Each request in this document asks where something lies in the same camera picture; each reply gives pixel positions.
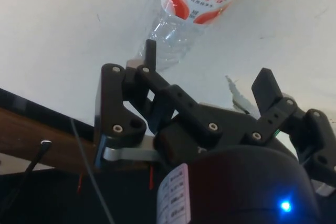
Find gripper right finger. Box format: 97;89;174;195
244;68;336;184

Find black cable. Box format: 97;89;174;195
0;140;53;210

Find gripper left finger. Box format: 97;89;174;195
99;39;223;152

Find clear plastic bottle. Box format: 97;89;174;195
133;0;254;73

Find grey cable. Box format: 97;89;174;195
70;118;115;224

